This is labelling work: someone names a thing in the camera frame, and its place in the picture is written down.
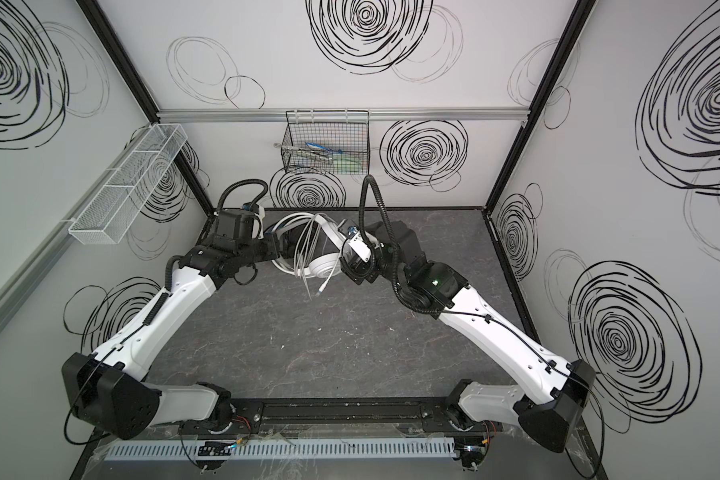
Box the black wire basket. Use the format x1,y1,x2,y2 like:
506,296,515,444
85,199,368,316
274,120,371,175

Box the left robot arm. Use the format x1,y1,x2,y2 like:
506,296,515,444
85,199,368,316
61,179,278,440

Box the white slotted cable duct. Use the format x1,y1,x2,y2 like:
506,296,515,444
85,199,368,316
104,438,457,462

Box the aluminium wall rail back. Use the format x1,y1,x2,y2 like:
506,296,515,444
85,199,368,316
157,106,530,123

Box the aluminium wall rail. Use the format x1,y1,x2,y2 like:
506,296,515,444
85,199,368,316
157,106,530,123
0,123,154,334

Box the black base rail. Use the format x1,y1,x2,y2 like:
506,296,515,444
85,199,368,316
179,395,513,438

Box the aluminium wall rail left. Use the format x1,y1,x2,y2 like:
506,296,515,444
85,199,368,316
0,123,154,334

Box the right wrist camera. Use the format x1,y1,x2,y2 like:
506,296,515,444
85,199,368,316
339,223,371,262

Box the white headphone cable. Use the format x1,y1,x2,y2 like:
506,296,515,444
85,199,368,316
290,215,337,298

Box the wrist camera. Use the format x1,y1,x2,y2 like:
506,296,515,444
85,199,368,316
339,223,371,262
243,202,266,239

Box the items in wire basket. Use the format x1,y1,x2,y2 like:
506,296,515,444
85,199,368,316
279,142,366,175

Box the black corner frame post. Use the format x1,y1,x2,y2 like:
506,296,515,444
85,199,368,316
75,0,214,217

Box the white headphones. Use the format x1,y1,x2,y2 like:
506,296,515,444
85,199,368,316
265,212,343,299

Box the white mesh wall tray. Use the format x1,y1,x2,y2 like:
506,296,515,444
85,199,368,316
68,124,187,245

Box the right black corner post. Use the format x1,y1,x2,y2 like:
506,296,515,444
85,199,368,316
484,0,596,215

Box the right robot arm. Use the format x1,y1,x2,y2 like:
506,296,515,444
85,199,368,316
342,175,596,453

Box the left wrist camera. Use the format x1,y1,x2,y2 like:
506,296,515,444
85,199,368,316
243,202,266,239

